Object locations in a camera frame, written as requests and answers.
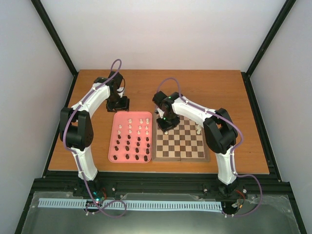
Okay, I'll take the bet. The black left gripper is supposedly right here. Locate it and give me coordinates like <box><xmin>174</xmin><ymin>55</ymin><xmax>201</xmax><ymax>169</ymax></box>
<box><xmin>106</xmin><ymin>94</ymin><xmax>130</xmax><ymax>113</ymax></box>

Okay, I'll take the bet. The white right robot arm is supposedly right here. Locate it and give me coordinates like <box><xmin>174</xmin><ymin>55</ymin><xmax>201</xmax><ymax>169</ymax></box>
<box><xmin>153</xmin><ymin>91</ymin><xmax>238</xmax><ymax>197</ymax></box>

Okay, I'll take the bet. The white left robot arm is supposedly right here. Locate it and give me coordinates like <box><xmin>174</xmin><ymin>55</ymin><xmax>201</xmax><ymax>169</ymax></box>
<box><xmin>59</xmin><ymin>71</ymin><xmax>130</xmax><ymax>196</ymax></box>

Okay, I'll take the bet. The left controller circuit board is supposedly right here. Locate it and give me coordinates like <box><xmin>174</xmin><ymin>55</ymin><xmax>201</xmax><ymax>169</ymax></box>
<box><xmin>93</xmin><ymin>188</ymin><xmax>107</xmax><ymax>205</ymax></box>

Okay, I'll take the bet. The controller circuit board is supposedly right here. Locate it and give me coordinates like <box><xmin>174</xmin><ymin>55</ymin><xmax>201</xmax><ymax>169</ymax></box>
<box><xmin>232</xmin><ymin>189</ymin><xmax>246</xmax><ymax>211</ymax></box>
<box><xmin>93</xmin><ymin>188</ymin><xmax>107</xmax><ymax>205</ymax></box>

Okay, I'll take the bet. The right controller circuit board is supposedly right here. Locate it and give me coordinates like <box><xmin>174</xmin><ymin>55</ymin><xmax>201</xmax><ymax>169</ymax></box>
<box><xmin>232</xmin><ymin>189</ymin><xmax>246</xmax><ymax>211</ymax></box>

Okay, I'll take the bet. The wooden chessboard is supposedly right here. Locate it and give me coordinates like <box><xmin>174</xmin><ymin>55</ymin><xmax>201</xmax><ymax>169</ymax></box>
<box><xmin>152</xmin><ymin>113</ymin><xmax>210</xmax><ymax>162</ymax></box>

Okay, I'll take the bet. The pink plastic tray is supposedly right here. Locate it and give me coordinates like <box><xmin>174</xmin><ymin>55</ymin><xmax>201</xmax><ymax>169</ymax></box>
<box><xmin>108</xmin><ymin>112</ymin><xmax>153</xmax><ymax>163</ymax></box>

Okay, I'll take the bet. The black aluminium frame rail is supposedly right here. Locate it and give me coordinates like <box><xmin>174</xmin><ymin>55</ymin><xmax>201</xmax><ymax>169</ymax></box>
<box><xmin>31</xmin><ymin>171</ymin><xmax>293</xmax><ymax>199</ymax></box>

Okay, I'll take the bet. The light blue cable duct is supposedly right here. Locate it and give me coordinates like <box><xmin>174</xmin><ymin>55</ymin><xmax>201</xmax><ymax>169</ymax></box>
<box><xmin>38</xmin><ymin>198</ymin><xmax>222</xmax><ymax>213</ymax></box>

